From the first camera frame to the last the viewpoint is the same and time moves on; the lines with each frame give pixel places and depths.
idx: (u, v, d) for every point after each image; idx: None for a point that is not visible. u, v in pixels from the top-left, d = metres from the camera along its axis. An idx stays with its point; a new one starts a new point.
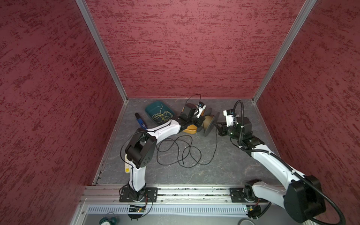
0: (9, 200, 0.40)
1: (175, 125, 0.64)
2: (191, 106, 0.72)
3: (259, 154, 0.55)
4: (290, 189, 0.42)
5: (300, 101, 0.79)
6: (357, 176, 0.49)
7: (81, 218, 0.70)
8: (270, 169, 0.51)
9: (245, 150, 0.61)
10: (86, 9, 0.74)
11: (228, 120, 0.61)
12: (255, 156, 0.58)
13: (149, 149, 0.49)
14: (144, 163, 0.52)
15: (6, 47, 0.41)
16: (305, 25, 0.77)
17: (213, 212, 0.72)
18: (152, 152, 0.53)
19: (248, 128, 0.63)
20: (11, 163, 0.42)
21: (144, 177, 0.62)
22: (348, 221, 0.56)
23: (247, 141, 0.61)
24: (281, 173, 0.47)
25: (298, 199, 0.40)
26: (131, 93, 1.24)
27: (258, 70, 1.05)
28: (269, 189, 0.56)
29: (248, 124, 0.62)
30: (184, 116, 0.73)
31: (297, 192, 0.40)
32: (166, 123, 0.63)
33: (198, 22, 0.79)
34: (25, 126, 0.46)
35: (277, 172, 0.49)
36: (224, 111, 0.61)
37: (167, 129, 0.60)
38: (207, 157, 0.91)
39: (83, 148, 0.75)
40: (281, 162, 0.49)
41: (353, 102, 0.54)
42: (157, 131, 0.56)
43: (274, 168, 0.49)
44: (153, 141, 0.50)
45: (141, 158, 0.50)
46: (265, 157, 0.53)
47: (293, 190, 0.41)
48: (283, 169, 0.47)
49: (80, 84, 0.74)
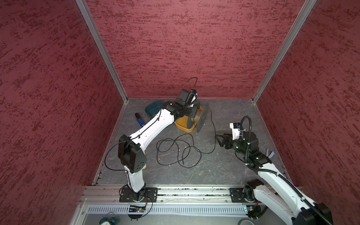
0: (9, 200, 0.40)
1: (165, 118, 0.54)
2: (189, 91, 0.60)
3: (267, 174, 0.54)
4: (299, 217, 0.41)
5: (300, 101, 0.79)
6: (357, 176, 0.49)
7: (81, 218, 0.70)
8: (279, 191, 0.50)
9: (251, 168, 0.61)
10: (86, 9, 0.74)
11: (234, 133, 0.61)
12: (261, 174, 0.56)
13: (137, 158, 0.46)
14: (139, 168, 0.51)
15: (7, 47, 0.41)
16: (305, 25, 0.77)
17: (213, 212, 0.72)
18: (143, 157, 0.49)
19: (254, 145, 0.61)
20: (11, 163, 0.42)
21: (142, 178, 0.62)
22: (348, 221, 0.56)
23: (253, 158, 0.60)
24: (290, 198, 0.46)
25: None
26: (131, 94, 1.24)
27: (258, 70, 1.05)
28: (275, 201, 0.55)
29: (255, 141, 0.60)
30: (181, 102, 0.62)
31: (307, 221, 0.39)
32: (154, 119, 0.53)
33: (198, 22, 0.79)
34: (25, 126, 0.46)
35: (285, 195, 0.48)
36: (231, 123, 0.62)
37: (154, 128, 0.51)
38: (207, 157, 0.91)
39: (83, 148, 0.75)
40: (290, 187, 0.48)
41: (353, 102, 0.54)
42: (142, 136, 0.48)
43: (283, 191, 0.48)
44: (137, 150, 0.45)
45: (133, 166, 0.46)
46: (273, 178, 0.52)
47: (303, 218, 0.40)
48: (292, 194, 0.46)
49: (80, 84, 0.74)
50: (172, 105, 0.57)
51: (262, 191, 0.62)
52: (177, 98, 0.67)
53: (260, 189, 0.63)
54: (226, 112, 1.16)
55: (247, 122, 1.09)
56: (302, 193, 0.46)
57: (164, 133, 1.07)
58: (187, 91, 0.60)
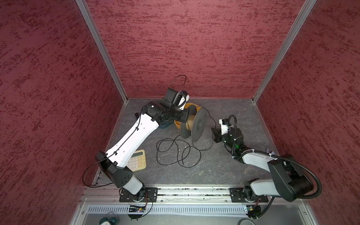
0: (9, 200, 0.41)
1: (145, 126, 0.46)
2: (176, 91, 0.52)
3: (245, 156, 0.63)
4: (271, 168, 0.47)
5: (300, 101, 0.79)
6: (357, 176, 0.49)
7: (81, 218, 0.70)
8: (258, 164, 0.57)
9: (236, 159, 0.68)
10: (87, 10, 0.74)
11: (222, 129, 0.83)
12: (243, 159, 0.65)
13: (116, 176, 0.41)
14: (125, 182, 0.47)
15: (6, 47, 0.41)
16: (305, 25, 0.77)
17: (213, 212, 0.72)
18: (124, 172, 0.44)
19: (240, 139, 0.69)
20: (11, 163, 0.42)
21: (138, 181, 0.62)
22: (348, 221, 0.56)
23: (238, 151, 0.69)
24: (265, 160, 0.52)
25: (280, 174, 0.45)
26: (131, 94, 1.24)
27: (258, 70, 1.05)
28: (265, 181, 0.57)
29: (240, 136, 0.68)
30: (167, 102, 0.53)
31: (275, 168, 0.46)
32: (133, 129, 0.46)
33: (198, 22, 0.79)
34: (25, 126, 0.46)
35: (261, 161, 0.55)
36: (220, 120, 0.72)
37: (132, 140, 0.44)
38: (207, 157, 0.91)
39: (83, 148, 0.75)
40: (263, 153, 0.57)
41: (353, 102, 0.54)
42: (120, 152, 0.42)
43: (259, 160, 0.55)
44: (114, 169, 0.40)
45: (117, 181, 0.43)
46: (251, 155, 0.60)
47: (272, 166, 0.47)
48: (264, 157, 0.54)
49: (80, 84, 0.73)
50: (155, 107, 0.48)
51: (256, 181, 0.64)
52: (162, 99, 0.54)
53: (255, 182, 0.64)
54: (226, 112, 1.16)
55: (247, 122, 1.09)
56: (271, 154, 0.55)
57: (164, 133, 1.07)
58: (174, 92, 0.52)
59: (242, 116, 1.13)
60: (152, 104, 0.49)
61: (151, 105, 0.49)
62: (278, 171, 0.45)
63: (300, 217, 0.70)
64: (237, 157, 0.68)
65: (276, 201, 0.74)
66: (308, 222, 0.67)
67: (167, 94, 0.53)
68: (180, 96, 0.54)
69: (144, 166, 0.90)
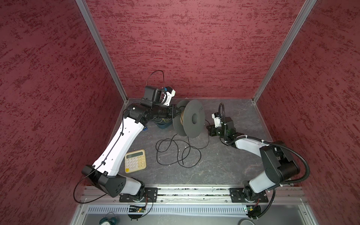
0: (9, 200, 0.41)
1: (130, 130, 0.45)
2: (154, 88, 0.51)
3: (239, 142, 0.65)
4: (263, 153, 0.49)
5: (300, 101, 0.79)
6: (357, 176, 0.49)
7: (81, 218, 0.70)
8: (251, 149, 0.59)
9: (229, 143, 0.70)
10: (87, 10, 0.74)
11: (215, 122, 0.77)
12: (238, 145, 0.66)
13: (109, 185, 0.40)
14: (119, 190, 0.46)
15: (6, 47, 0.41)
16: (305, 25, 0.77)
17: (213, 212, 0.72)
18: (117, 180, 0.43)
19: (230, 125, 0.73)
20: (11, 163, 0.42)
21: (134, 182, 0.61)
22: (348, 221, 0.56)
23: (231, 136, 0.70)
24: (257, 146, 0.54)
25: (270, 159, 0.47)
26: (131, 94, 1.24)
27: (258, 70, 1.05)
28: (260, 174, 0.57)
29: (230, 122, 0.73)
30: (147, 102, 0.52)
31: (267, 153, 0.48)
32: (118, 135, 0.44)
33: (198, 22, 0.79)
34: (25, 126, 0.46)
35: (253, 147, 0.56)
36: (212, 115, 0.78)
37: (120, 146, 0.43)
38: (207, 157, 0.91)
39: (83, 148, 0.75)
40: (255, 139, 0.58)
41: (353, 102, 0.54)
42: (108, 160, 0.41)
43: (252, 146, 0.57)
44: (105, 180, 0.38)
45: (111, 191, 0.42)
46: (245, 141, 0.61)
47: (263, 151, 0.48)
48: (257, 142, 0.56)
49: (80, 84, 0.74)
50: (137, 108, 0.48)
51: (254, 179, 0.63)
52: (142, 99, 0.52)
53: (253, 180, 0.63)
54: (226, 112, 1.16)
55: (247, 122, 1.09)
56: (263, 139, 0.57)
57: (164, 133, 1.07)
58: (152, 89, 0.50)
59: (242, 116, 1.13)
60: (133, 106, 0.48)
61: (132, 107, 0.48)
62: (269, 156, 0.47)
63: (300, 217, 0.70)
64: (230, 140, 0.70)
65: (276, 201, 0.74)
66: (308, 222, 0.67)
67: (146, 93, 0.52)
68: (159, 92, 0.53)
69: (144, 167, 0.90)
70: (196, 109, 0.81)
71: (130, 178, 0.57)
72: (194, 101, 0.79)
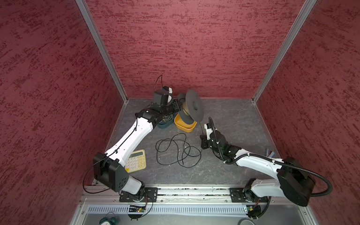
0: (9, 200, 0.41)
1: (142, 126, 0.51)
2: (161, 93, 0.57)
3: (242, 161, 0.58)
4: (281, 179, 0.44)
5: (300, 101, 0.79)
6: (357, 176, 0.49)
7: (82, 218, 0.70)
8: (257, 168, 0.53)
9: (229, 163, 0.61)
10: (87, 9, 0.74)
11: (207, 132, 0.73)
12: (240, 163, 0.59)
13: (117, 174, 0.41)
14: (121, 186, 0.46)
15: (6, 47, 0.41)
16: (305, 25, 0.77)
17: (213, 212, 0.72)
18: (123, 172, 0.44)
19: (222, 140, 0.64)
20: (11, 163, 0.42)
21: (135, 181, 0.61)
22: (348, 221, 0.56)
23: (227, 153, 0.63)
24: (266, 167, 0.49)
25: (291, 183, 0.42)
26: (131, 94, 1.24)
27: (258, 70, 1.05)
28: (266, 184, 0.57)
29: (221, 138, 0.64)
30: (156, 106, 0.59)
31: (286, 179, 0.42)
32: (131, 130, 0.50)
33: (198, 22, 0.79)
34: (25, 126, 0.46)
35: (263, 168, 0.51)
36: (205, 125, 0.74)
37: (132, 138, 0.48)
38: (207, 157, 0.91)
39: (83, 148, 0.75)
40: (262, 158, 0.52)
41: (353, 102, 0.54)
42: (120, 150, 0.45)
43: (259, 165, 0.51)
44: (116, 167, 0.41)
45: (116, 183, 0.42)
46: (248, 160, 0.55)
47: (282, 177, 0.43)
48: (266, 163, 0.50)
49: (80, 84, 0.73)
50: (149, 111, 0.56)
51: (256, 184, 0.63)
52: (152, 103, 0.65)
53: (255, 184, 0.64)
54: (226, 112, 1.16)
55: (247, 122, 1.09)
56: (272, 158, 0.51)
57: (164, 133, 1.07)
58: (159, 94, 0.56)
59: (242, 116, 1.13)
60: (146, 109, 0.56)
61: (146, 110, 0.56)
62: (290, 182, 0.42)
63: (300, 217, 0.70)
64: (229, 161, 0.62)
65: (276, 201, 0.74)
66: (308, 222, 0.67)
67: (153, 98, 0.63)
68: (166, 96, 0.59)
69: (144, 167, 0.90)
70: (192, 96, 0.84)
71: (131, 176, 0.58)
72: (189, 91, 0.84)
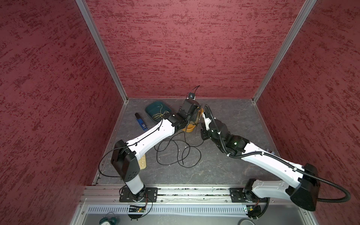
0: (9, 200, 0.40)
1: (165, 128, 0.53)
2: (192, 102, 0.59)
3: (252, 157, 0.50)
4: (303, 190, 0.40)
5: (300, 101, 0.79)
6: (357, 176, 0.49)
7: (81, 218, 0.70)
8: (265, 167, 0.49)
9: (233, 157, 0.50)
10: (87, 10, 0.74)
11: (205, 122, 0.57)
12: (245, 158, 0.52)
13: (131, 165, 0.43)
14: (130, 178, 0.48)
15: (6, 47, 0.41)
16: (305, 25, 0.77)
17: (213, 212, 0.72)
18: (136, 166, 0.46)
19: (224, 131, 0.55)
20: (11, 163, 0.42)
21: (140, 181, 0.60)
22: (348, 221, 0.56)
23: (231, 144, 0.54)
24: (283, 173, 0.44)
25: (313, 197, 0.39)
26: (131, 94, 1.24)
27: (258, 70, 1.05)
28: (269, 188, 0.56)
29: (222, 127, 0.54)
30: (183, 113, 0.60)
31: (310, 191, 0.39)
32: (154, 129, 0.52)
33: (198, 23, 0.79)
34: (25, 126, 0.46)
35: (273, 168, 0.47)
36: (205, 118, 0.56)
37: (152, 138, 0.49)
38: (207, 157, 0.91)
39: (83, 148, 0.75)
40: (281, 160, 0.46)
41: (353, 102, 0.54)
42: (138, 144, 0.47)
43: (269, 166, 0.47)
44: (131, 158, 0.43)
45: (126, 173, 0.44)
46: (258, 159, 0.49)
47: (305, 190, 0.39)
48: (283, 168, 0.44)
49: (80, 84, 0.73)
50: (175, 116, 0.57)
51: (257, 187, 0.62)
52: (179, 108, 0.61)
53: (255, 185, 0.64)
54: (226, 112, 1.16)
55: (247, 122, 1.09)
56: (292, 164, 0.44)
57: None
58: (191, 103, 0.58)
59: (243, 116, 1.13)
60: (171, 113, 0.58)
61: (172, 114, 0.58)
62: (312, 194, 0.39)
63: (300, 217, 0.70)
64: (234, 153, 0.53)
65: (276, 201, 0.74)
66: (308, 222, 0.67)
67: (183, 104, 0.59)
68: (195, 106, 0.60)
69: (144, 167, 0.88)
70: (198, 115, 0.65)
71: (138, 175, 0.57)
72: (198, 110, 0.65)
